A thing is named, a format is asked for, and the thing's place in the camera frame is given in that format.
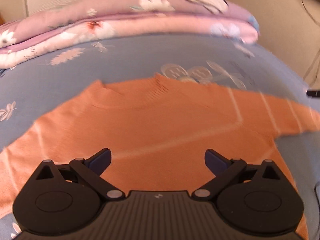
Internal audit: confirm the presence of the black cable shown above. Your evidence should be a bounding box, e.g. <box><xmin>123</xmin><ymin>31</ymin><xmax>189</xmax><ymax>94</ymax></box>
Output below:
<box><xmin>301</xmin><ymin>0</ymin><xmax>320</xmax><ymax>80</ymax></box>

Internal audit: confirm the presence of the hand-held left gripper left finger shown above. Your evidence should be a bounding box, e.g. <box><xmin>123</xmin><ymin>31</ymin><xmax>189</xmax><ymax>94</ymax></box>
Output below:
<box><xmin>35</xmin><ymin>148</ymin><xmax>125</xmax><ymax>200</ymax></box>

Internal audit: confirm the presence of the pink floral quilt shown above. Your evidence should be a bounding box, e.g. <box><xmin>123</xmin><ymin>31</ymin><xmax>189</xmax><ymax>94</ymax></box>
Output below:
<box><xmin>0</xmin><ymin>0</ymin><xmax>260</xmax><ymax>70</ymax></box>

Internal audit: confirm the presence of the orange knit sweater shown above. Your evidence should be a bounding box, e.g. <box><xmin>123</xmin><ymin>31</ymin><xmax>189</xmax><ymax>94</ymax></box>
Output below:
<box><xmin>0</xmin><ymin>72</ymin><xmax>320</xmax><ymax>240</ymax></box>

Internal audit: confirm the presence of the blue floral bed sheet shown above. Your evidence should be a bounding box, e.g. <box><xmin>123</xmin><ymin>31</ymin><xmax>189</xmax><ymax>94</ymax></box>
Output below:
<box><xmin>0</xmin><ymin>31</ymin><xmax>320</xmax><ymax>240</ymax></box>

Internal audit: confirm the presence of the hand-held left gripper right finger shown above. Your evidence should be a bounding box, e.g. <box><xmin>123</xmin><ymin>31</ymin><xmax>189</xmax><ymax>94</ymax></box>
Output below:
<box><xmin>192</xmin><ymin>149</ymin><xmax>282</xmax><ymax>200</ymax></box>

